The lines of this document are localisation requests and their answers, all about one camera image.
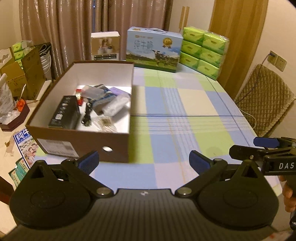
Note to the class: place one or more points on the wall power socket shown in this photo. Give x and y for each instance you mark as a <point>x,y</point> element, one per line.
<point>277,61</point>

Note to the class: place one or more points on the green tissue pack bundle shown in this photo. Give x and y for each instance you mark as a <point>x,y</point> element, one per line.
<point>203,51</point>

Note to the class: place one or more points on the white humidifier product box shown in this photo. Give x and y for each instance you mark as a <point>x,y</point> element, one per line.
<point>105,45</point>

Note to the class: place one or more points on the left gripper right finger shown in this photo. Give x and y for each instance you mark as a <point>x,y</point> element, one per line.
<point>209,171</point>

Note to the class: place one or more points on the clear box of floss picks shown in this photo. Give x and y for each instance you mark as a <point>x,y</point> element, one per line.
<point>116,105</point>

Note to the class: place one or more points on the beige curtain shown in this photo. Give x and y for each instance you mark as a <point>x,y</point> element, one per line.
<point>68,25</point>

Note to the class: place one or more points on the clear plastic tub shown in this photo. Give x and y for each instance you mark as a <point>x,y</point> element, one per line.
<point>92,92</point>

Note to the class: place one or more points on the purple card packet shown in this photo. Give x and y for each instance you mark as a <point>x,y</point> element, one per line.
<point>119,92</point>

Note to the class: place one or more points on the green tissue packs left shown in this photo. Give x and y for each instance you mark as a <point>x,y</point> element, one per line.
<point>21,49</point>

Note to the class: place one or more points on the blue milk carton box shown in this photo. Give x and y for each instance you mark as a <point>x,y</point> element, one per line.
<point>153,48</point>

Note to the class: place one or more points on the brown cardboard box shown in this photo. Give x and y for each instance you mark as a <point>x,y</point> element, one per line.
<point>28,79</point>

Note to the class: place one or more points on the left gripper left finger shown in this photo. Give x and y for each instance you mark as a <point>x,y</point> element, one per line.
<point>79,171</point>

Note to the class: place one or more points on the clear bag of cotton swabs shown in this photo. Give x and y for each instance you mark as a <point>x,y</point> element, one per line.
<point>105,124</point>

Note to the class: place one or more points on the grey patterned sock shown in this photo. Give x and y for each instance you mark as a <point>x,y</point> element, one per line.
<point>108,96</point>

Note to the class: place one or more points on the white plastic bag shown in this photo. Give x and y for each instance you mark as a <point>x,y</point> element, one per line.
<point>7,100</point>

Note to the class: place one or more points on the person's right hand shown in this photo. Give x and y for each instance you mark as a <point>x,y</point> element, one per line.
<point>288,198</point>

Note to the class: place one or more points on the quilted brown chair cushion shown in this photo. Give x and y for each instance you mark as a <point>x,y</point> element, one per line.
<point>265,100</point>

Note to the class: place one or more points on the checked bed sheet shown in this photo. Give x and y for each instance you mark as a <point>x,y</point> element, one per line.
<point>169,115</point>

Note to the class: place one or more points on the stack of metal bowls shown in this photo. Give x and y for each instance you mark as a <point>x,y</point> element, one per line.
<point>46,60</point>

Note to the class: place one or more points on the red snack packet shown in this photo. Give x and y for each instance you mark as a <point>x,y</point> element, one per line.
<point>79,97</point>

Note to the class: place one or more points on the flat blue milk box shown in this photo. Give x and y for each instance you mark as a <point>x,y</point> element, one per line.
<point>27,148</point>

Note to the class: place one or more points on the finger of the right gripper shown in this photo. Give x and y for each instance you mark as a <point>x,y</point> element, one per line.
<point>266,142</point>
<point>246,153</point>

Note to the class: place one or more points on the orange small object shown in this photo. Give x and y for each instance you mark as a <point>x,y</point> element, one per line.
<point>20,104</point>

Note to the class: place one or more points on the black product box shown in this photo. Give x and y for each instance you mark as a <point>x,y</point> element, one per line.
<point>67,114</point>

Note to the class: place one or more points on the brown wooden tray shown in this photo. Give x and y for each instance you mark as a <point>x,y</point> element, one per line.
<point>14,119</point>

